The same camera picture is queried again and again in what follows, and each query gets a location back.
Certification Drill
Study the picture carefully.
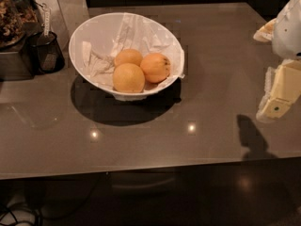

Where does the white bowl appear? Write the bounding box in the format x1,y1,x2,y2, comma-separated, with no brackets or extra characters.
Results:
68,11,185,102

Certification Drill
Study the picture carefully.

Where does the white paper napkin liner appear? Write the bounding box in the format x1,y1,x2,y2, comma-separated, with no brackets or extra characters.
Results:
82,12,185,102

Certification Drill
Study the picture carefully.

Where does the black cable on floor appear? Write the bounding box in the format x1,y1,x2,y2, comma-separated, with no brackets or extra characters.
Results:
0,172,107,226

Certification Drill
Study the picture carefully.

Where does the glass jar of nuts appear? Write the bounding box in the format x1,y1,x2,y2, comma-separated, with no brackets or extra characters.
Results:
0,0,38,49

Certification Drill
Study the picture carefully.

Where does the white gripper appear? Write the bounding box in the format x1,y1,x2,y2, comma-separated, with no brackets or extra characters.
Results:
253,0,301,123

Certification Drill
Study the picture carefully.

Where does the black mesh cup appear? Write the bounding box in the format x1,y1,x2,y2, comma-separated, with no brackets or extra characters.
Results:
27,31,65,74

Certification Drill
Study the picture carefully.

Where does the orange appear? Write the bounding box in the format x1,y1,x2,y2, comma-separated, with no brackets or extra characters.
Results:
140,53,171,83
113,63,145,93
114,49,143,67

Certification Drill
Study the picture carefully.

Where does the dark metal box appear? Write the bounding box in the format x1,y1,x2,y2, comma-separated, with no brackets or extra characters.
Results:
0,47,34,81

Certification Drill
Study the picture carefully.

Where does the white tag utensil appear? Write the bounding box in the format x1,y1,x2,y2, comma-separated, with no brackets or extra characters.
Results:
41,3,51,37

